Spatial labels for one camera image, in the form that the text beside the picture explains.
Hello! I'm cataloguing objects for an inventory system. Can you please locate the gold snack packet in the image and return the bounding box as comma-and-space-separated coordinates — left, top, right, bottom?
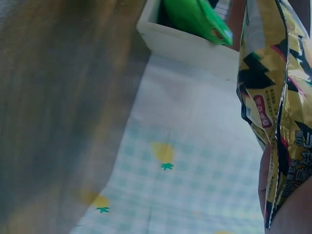
236, 0, 312, 231

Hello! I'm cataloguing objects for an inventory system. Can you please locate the white lined packet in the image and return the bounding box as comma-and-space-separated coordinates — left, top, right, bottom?
214, 0, 233, 23

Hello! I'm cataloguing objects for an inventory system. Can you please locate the white box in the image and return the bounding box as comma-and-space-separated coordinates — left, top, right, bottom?
136, 0, 312, 83

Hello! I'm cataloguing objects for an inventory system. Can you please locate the person's right hand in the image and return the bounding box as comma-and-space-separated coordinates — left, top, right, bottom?
258, 144, 312, 234

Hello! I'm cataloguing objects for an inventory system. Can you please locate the green snack packet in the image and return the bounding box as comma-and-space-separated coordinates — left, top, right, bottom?
162, 0, 234, 46

